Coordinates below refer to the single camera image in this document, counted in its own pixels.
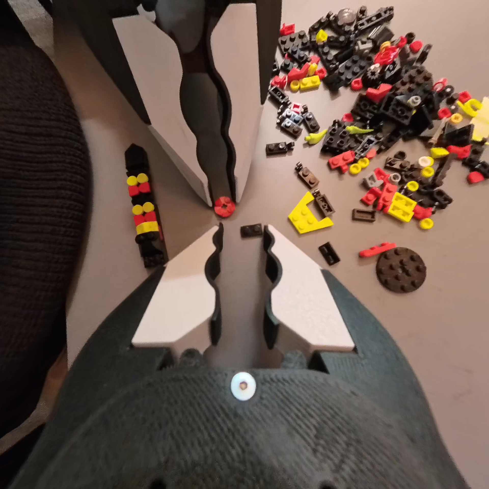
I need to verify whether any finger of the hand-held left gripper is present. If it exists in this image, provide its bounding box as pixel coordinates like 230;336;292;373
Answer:
113;17;214;208
206;0;265;204

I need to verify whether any tan piece with yellow string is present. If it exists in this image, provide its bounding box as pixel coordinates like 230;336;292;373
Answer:
456;97;489;146

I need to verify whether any black red yellow lego assembly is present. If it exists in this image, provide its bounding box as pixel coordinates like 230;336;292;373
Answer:
125;143;169;268

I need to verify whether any pile of lego pieces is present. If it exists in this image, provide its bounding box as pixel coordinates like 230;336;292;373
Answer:
265;5;489;294

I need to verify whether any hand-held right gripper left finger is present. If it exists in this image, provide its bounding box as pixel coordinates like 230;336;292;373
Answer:
131;223;224;350

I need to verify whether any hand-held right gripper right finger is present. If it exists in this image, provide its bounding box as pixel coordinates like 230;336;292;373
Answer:
263;225;356;352

